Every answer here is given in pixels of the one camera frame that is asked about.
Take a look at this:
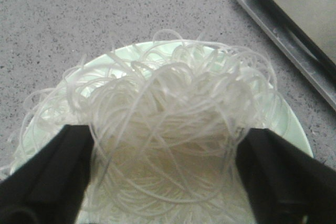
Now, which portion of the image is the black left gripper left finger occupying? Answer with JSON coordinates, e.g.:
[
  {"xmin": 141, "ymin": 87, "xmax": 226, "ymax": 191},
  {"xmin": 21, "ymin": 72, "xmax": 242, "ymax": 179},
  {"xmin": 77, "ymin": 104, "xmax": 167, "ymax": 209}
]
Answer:
[{"xmin": 1, "ymin": 125, "xmax": 93, "ymax": 223}]

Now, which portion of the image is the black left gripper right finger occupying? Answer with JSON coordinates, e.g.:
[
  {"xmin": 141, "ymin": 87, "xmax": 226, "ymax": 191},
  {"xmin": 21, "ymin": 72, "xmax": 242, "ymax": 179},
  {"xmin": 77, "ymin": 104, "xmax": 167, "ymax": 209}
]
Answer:
[{"xmin": 236, "ymin": 129, "xmax": 335, "ymax": 223}]

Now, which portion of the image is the white vermicelli noodle bundle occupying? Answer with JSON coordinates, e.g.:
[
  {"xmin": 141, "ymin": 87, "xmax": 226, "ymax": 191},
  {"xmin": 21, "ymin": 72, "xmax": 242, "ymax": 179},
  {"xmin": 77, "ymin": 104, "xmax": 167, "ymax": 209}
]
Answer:
[{"xmin": 0, "ymin": 29, "xmax": 281, "ymax": 224}]

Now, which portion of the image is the pale green round plate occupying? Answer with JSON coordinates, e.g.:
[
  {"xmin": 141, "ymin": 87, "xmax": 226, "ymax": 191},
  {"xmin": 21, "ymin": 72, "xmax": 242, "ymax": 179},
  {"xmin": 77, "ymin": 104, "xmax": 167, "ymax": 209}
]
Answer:
[{"xmin": 15, "ymin": 40, "xmax": 314, "ymax": 224}]

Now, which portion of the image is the silver black kitchen scale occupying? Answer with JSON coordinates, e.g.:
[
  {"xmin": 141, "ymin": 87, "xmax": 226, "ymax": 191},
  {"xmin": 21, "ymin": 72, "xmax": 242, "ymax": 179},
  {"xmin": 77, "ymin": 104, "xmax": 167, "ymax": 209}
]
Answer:
[{"xmin": 237, "ymin": 0, "xmax": 335, "ymax": 108}]

